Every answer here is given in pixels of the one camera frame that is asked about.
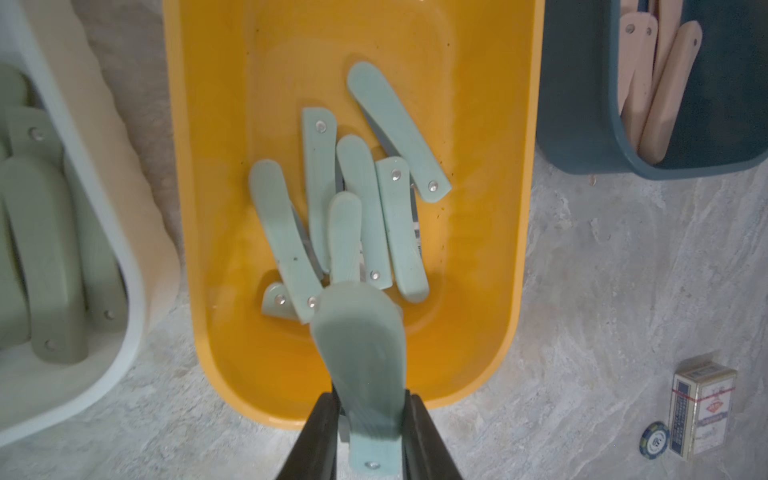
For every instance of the olive folding knife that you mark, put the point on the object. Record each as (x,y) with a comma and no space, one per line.
(36,197)
(14,89)
(15,327)
(32,132)
(105,295)

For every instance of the yellow storage box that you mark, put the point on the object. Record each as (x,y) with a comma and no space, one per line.
(239,74)

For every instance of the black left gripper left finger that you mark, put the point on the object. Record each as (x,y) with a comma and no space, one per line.
(313,455)

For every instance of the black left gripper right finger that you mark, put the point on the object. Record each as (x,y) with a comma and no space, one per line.
(424,453)

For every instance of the pink folding knife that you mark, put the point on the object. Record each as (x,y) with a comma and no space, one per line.
(632,32)
(635,111)
(668,14)
(664,110)

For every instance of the dark teal storage box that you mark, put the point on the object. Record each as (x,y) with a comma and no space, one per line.
(722,123)

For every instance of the white storage box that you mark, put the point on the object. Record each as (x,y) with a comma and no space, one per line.
(47,42)

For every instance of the small printed card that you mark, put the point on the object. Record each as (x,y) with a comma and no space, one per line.
(700,406)

